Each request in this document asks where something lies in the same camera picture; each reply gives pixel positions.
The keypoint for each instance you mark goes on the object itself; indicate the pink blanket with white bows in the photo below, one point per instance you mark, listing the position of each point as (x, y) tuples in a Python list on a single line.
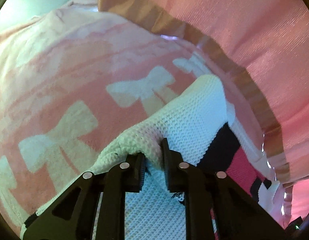
[(69, 80)]

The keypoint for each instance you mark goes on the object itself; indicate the white knit sweater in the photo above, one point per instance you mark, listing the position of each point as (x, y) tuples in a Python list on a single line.
[(179, 120)]

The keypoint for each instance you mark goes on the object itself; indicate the pink quilt with brown trim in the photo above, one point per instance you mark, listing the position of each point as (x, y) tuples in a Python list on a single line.
[(244, 42)]

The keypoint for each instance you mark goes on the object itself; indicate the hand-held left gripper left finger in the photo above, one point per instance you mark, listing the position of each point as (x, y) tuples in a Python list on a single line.
[(137, 170)]

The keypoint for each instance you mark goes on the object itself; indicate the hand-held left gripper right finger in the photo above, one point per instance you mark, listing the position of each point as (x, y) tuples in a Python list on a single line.
[(169, 168)]

